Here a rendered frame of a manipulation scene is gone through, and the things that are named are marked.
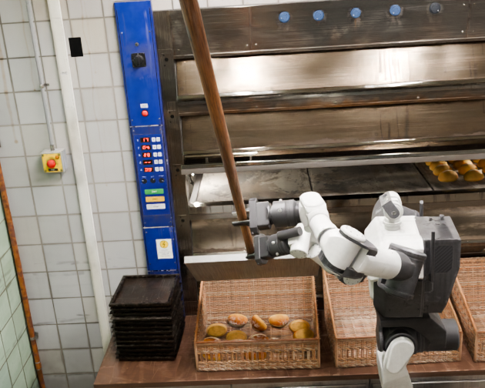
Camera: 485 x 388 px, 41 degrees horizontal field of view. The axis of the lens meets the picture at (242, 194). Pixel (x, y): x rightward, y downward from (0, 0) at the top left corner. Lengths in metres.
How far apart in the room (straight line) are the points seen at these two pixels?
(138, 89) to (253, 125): 0.55
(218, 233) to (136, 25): 1.06
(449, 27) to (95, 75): 1.58
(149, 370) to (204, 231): 0.71
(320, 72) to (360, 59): 0.19
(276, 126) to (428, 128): 0.69
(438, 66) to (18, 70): 1.88
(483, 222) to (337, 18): 1.22
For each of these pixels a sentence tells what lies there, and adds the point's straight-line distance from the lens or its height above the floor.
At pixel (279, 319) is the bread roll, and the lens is 3.22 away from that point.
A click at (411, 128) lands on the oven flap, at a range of 3.10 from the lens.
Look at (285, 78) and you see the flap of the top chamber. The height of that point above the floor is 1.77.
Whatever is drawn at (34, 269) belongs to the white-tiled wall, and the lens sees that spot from 3.48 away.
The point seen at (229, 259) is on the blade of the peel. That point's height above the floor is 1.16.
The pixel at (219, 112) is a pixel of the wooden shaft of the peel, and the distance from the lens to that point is 1.40.
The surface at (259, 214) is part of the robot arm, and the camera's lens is 2.10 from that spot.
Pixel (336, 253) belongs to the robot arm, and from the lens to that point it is 1.86.
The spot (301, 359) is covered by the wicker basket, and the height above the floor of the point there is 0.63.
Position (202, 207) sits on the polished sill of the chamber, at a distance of 3.16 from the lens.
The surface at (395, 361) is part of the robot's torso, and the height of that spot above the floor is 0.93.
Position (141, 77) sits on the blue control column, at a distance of 2.99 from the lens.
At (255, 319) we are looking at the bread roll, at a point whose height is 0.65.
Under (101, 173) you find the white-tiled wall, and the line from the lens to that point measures 3.18.
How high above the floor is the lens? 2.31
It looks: 20 degrees down
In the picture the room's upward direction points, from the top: 4 degrees counter-clockwise
